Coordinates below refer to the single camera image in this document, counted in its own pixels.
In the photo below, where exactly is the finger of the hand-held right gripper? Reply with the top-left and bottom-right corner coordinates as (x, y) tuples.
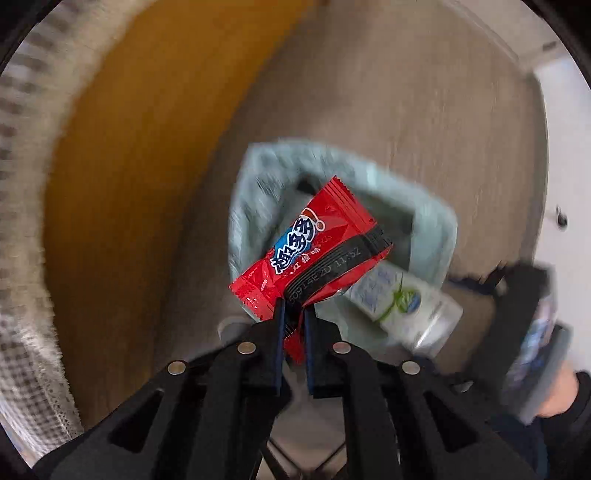
(447, 265), (509, 296)

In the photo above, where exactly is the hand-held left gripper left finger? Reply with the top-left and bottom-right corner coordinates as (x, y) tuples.
(32, 295), (291, 480)

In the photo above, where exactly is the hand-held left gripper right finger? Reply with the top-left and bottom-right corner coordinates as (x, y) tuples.
(302, 308), (539, 480)

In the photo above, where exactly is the white green milk carton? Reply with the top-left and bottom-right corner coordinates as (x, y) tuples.
(344, 263), (464, 358)

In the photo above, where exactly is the trash bin with pale green bag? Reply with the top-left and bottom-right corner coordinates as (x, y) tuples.
(217, 142), (458, 370)

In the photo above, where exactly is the red candy wrapper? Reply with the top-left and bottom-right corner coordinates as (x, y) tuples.
(228, 175), (394, 365)

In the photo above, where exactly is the person's right hand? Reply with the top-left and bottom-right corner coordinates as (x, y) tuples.
(531, 357), (583, 418)

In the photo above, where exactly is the white wardrobe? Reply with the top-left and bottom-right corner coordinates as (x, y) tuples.
(443, 0), (591, 370)

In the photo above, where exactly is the grey checked blanket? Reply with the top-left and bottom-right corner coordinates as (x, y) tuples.
(0, 0), (116, 457)

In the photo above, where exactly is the bed with checkered blanket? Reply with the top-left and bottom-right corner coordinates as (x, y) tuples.
(9, 0), (160, 287)

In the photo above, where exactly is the yellow wooden bed frame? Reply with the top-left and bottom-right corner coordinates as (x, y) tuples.
(44, 0), (324, 402)

